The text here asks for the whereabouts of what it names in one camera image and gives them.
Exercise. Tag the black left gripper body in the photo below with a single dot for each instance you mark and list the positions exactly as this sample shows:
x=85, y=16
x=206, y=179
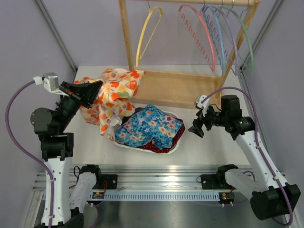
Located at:
x=69, y=106

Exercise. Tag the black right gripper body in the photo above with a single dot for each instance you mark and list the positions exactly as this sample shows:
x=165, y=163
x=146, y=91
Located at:
x=212, y=118

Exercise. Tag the orange yellow floral skirt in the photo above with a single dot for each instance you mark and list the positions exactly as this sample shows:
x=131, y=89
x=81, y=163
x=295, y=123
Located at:
x=113, y=98

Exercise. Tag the blue floral skirt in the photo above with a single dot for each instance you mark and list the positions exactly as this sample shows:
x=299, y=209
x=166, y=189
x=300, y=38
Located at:
x=149, y=124

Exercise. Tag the dark grey dotted skirt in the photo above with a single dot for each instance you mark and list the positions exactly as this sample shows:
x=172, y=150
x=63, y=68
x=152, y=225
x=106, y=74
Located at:
x=126, y=118

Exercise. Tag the red polka dot skirt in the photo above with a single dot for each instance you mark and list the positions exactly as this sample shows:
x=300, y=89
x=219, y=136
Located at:
x=150, y=147

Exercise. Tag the light blue hanger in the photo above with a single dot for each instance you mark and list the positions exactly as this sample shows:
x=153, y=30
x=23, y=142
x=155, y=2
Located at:
x=211, y=18

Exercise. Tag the lilac hanger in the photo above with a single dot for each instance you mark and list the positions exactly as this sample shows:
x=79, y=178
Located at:
x=230, y=35

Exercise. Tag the pink hanger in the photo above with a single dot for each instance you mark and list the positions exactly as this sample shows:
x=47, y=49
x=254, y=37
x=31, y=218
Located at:
x=201, y=35

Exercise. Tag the yellow hanger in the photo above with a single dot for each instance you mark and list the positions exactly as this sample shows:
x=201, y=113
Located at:
x=149, y=27

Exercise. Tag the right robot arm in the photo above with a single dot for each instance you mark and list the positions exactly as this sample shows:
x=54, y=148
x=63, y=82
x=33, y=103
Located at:
x=269, y=192

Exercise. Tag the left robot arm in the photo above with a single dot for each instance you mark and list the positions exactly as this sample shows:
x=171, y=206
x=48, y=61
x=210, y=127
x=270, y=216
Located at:
x=64, y=209

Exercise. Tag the white perforated plastic basket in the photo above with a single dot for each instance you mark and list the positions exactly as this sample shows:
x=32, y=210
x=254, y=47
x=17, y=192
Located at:
x=175, y=147

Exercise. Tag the wooden clothes rack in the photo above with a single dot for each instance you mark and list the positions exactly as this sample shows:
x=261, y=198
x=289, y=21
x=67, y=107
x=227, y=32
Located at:
x=177, y=89

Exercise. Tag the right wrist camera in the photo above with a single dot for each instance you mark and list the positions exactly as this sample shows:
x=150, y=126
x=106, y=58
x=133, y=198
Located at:
x=202, y=102

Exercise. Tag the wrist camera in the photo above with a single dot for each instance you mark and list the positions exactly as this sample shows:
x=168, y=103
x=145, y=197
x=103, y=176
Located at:
x=49, y=81
x=202, y=102

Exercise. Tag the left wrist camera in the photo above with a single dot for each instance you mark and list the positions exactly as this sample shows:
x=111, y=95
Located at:
x=49, y=81

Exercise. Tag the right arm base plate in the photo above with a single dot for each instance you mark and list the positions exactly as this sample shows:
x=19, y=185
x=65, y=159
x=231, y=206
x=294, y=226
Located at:
x=213, y=182

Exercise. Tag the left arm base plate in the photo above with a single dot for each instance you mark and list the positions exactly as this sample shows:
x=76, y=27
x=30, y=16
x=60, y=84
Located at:
x=107, y=181

